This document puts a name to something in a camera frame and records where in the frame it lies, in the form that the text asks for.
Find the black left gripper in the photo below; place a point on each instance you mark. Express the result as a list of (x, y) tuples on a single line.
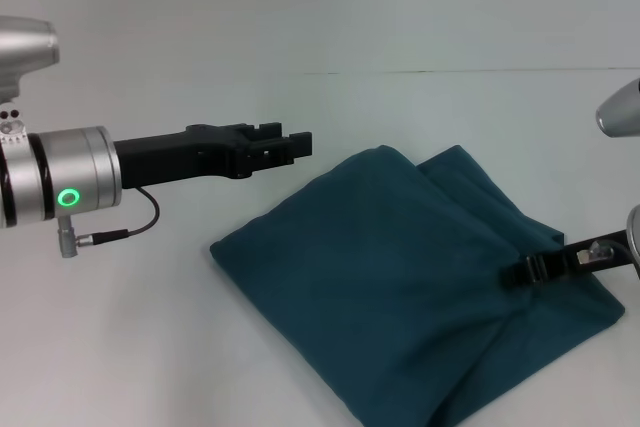
[(175, 157)]

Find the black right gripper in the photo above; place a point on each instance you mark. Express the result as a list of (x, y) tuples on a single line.
[(595, 254)]

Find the teal blue shirt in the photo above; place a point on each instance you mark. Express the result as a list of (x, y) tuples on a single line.
[(375, 272)]

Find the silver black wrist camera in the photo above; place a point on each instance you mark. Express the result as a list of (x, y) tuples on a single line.
[(25, 52), (622, 112)]

